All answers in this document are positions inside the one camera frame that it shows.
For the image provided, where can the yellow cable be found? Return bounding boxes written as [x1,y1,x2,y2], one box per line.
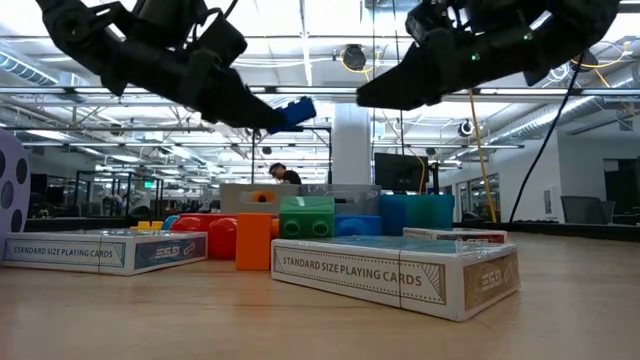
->
[467,88,499,225]

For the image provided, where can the grey chair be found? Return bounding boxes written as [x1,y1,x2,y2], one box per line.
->
[559,195,616,226]

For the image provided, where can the person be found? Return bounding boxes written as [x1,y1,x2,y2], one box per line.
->
[268,162,303,186]

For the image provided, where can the small green toy block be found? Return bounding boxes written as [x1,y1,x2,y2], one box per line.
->
[278,195,336,240]

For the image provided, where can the slim orange toy block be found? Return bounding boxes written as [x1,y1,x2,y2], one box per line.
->
[234,213,280,272]

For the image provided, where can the black monitor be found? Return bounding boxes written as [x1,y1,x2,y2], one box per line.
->
[373,152,430,194]

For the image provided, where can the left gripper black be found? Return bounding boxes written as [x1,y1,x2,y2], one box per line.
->
[102,0,288,130]

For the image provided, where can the playing card box teal print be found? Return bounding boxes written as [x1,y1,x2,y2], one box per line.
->
[1,229,209,278]

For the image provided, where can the playing card box black print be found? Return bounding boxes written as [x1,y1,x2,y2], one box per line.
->
[402,227,509,245]

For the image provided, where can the large blue toy block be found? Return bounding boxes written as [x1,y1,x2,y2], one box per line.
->
[333,214,384,238]

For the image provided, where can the dark grey plastic bin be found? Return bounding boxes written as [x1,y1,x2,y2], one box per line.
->
[298,183,383,217]

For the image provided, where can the purple foam die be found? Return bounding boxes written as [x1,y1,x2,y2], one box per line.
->
[0,128,32,246]

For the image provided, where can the playing card box brown print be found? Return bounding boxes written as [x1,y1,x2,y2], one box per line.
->
[270,234,522,323]

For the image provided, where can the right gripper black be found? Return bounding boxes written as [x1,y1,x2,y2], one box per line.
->
[356,0,542,112]

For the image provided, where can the light grey plastic bin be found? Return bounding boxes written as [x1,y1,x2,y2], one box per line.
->
[219,183,301,216]

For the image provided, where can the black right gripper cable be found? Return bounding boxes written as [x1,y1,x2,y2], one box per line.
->
[508,49,587,225]

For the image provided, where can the red toy block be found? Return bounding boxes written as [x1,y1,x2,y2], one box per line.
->
[169,213,239,261]

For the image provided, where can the blue plastic bin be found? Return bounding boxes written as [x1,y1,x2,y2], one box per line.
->
[378,193,456,237]

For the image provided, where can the black ceiling cable reel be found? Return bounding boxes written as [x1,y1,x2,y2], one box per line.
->
[342,44,368,72]

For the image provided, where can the white column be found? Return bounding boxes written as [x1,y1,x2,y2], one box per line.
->
[331,103,372,186]

